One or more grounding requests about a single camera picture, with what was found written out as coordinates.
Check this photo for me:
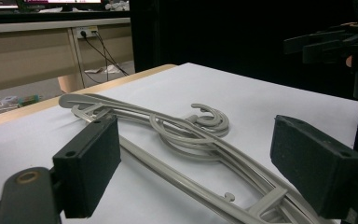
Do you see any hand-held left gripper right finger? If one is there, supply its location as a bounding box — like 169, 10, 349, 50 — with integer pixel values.
269, 114, 358, 219

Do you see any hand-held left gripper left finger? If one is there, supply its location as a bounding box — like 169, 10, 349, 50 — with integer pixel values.
52, 114, 122, 219

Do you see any clear plastic bottle green label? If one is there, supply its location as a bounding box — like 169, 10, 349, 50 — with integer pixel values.
0, 93, 42, 108

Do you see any white paper scrap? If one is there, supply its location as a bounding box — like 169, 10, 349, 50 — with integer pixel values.
83, 63, 123, 76

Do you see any long beige office desk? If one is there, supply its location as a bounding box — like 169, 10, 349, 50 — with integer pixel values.
0, 17, 135, 95

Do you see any crumpled white paper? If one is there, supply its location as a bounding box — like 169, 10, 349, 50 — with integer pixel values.
104, 0, 131, 12

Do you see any computer monitor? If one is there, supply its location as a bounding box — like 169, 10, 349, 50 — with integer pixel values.
17, 0, 107, 13

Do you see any black power cable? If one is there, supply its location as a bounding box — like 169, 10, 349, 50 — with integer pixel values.
79, 30, 130, 77
93, 30, 130, 77

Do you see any white wall power socket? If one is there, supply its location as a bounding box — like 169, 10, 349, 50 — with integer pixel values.
75, 25, 100, 39

